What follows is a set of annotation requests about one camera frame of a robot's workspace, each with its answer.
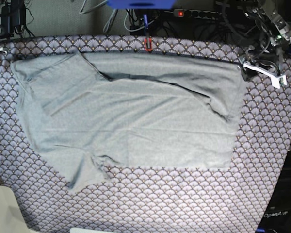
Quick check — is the light grey T-shirt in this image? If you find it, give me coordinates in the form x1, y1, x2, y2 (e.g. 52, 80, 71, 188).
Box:
10, 53, 246, 192

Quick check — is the red table clamp centre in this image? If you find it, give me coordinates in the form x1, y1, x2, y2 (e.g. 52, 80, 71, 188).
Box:
145, 37, 152, 51

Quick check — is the fan-patterned purple table cloth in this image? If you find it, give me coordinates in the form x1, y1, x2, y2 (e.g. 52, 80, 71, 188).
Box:
0, 36, 291, 233

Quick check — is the black OpenArm box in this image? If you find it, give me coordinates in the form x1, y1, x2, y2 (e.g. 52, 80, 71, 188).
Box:
259, 151, 291, 233

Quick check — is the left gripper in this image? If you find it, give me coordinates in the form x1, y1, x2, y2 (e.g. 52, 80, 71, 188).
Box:
241, 45, 283, 82

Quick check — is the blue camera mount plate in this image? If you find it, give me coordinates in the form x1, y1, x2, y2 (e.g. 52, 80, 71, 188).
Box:
107, 0, 176, 9

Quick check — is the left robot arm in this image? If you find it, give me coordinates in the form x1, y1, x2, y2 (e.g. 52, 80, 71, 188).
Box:
222, 0, 291, 89

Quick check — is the black power strip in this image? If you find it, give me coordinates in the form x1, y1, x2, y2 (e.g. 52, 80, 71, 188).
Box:
171, 9, 221, 20

